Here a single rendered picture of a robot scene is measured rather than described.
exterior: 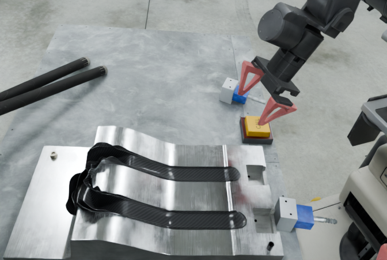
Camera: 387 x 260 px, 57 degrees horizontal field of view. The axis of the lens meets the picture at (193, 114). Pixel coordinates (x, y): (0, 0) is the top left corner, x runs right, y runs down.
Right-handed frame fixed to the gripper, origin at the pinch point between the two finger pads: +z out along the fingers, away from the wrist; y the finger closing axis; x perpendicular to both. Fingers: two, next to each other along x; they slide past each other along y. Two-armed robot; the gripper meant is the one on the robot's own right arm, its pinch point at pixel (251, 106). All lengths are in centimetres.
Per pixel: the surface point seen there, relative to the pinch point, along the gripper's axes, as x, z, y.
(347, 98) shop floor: 167, 27, -81
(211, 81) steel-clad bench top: 14.6, 14.6, -31.9
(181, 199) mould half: -11.7, 18.7, 10.5
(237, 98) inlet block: 16.0, 11.0, -19.8
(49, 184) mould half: -32.4, 31.8, -2.1
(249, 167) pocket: 3.8, 11.1, 7.2
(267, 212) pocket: 2.8, 12.1, 18.2
